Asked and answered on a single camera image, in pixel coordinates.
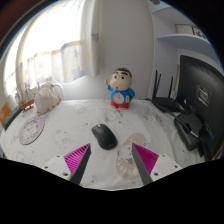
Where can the large white conch shell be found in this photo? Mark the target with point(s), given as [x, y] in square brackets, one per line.
[46, 100]

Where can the white printed tablecloth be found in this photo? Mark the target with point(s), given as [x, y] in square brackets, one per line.
[73, 126]

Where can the white wall shelf unit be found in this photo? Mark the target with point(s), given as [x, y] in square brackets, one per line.
[185, 40]

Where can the black computer monitor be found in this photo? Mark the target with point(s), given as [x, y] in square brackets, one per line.
[203, 96]

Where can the white star-print curtain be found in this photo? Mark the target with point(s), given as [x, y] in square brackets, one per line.
[60, 43]

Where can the black box device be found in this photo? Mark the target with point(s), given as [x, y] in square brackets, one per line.
[186, 131]

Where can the black router with antennas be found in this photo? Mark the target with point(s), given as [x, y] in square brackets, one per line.
[166, 101]

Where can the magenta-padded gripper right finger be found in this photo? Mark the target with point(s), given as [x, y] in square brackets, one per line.
[148, 159]

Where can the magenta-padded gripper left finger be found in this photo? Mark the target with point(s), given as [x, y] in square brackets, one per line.
[74, 159]

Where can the cartoon boy figure toy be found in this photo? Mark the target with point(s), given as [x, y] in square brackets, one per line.
[120, 87]

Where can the black computer mouse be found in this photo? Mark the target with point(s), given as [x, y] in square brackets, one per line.
[104, 136]

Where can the white kettle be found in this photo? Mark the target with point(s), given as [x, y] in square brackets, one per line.
[58, 87]

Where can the brown wooden chair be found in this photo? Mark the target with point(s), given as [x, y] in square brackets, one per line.
[4, 112]

